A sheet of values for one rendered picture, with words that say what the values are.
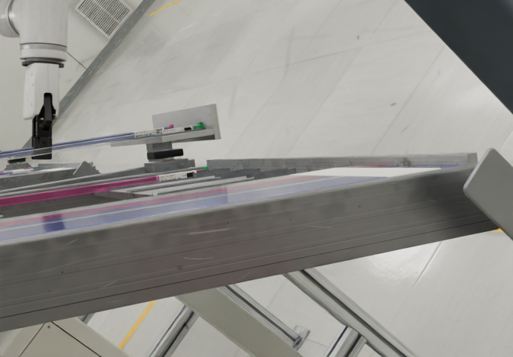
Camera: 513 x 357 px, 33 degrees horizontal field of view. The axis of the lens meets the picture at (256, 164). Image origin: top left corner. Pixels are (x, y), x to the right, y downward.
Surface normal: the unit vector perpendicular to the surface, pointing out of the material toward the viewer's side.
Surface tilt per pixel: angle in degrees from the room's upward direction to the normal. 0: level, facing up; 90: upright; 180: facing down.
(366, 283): 0
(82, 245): 90
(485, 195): 90
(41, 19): 77
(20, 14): 47
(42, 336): 90
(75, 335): 90
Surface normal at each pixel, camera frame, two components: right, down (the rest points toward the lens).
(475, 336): -0.71, -0.62
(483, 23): -0.45, 0.76
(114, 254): 0.42, 0.00
